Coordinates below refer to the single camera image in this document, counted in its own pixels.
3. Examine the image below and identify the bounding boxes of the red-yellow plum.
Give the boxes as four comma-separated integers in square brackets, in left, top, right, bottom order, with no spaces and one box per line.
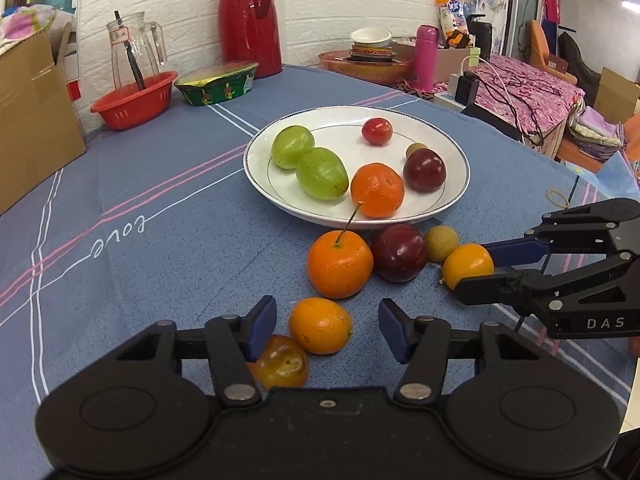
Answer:
[247,335,309,390]

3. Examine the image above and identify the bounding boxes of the yellow-orange small citrus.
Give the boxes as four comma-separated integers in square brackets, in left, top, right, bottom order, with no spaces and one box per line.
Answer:
[442,243,495,290]

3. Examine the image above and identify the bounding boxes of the small orange mandarin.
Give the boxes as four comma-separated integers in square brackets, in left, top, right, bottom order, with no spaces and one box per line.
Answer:
[288,297,352,356]

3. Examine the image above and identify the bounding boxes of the dark red plum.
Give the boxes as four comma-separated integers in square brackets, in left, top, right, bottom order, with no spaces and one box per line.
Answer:
[404,148,447,193]
[370,224,428,283]

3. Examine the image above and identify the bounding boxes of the large orange mandarin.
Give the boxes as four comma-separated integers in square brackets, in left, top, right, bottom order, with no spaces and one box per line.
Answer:
[350,162,405,219]

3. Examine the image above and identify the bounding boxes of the green fruit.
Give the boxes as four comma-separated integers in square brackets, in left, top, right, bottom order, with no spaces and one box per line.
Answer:
[271,126,314,170]
[296,148,349,200]

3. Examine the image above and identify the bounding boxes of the small red tomato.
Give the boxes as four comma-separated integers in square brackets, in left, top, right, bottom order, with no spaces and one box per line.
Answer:
[361,117,394,146]

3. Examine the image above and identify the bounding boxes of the yellow rubber band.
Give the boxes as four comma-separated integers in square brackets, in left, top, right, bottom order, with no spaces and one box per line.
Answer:
[546,188,570,209]

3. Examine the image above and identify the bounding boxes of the orange with stem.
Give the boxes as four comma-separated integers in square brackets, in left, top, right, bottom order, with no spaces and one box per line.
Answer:
[306,203,374,299]

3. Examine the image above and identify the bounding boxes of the pink floral side tablecloth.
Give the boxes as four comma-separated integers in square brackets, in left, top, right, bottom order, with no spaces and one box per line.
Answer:
[471,54,585,159]

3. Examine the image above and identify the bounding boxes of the black power adapter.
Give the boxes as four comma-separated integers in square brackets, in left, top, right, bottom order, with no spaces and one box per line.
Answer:
[454,72,480,106]

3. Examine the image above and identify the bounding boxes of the white ceramic plate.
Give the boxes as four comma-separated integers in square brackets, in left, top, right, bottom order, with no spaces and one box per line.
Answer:
[243,106,471,230]

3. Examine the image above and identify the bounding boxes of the pink bottle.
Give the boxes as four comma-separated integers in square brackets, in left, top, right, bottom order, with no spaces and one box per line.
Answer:
[413,25,438,93]

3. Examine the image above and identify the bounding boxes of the red plastic basket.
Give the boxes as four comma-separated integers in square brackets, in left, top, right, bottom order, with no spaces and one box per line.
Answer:
[90,70,178,131]

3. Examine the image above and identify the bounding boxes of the green foil bowl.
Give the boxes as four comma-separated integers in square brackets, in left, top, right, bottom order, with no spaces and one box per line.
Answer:
[175,62,258,106]

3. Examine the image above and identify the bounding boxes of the snack package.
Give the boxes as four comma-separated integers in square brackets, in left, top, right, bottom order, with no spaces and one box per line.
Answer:
[434,0,469,37]

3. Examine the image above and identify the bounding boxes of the cardboard box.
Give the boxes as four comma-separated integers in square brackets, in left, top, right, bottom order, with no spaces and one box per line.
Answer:
[0,26,86,212]

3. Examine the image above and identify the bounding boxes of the black spoon in pitcher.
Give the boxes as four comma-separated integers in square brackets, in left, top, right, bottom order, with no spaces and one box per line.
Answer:
[111,10,145,91]

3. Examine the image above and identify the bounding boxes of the stacked bowls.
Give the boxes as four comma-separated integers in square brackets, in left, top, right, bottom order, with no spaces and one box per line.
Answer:
[348,46,396,63]

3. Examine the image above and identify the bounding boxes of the red thermos jug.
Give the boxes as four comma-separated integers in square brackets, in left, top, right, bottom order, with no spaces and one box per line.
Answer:
[218,0,282,78]

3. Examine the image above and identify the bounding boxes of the glass pitcher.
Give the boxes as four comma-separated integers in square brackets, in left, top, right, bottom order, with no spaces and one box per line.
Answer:
[106,12,167,89]

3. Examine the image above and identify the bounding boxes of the floral cloth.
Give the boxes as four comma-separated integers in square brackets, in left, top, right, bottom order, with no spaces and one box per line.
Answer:
[0,4,60,54]

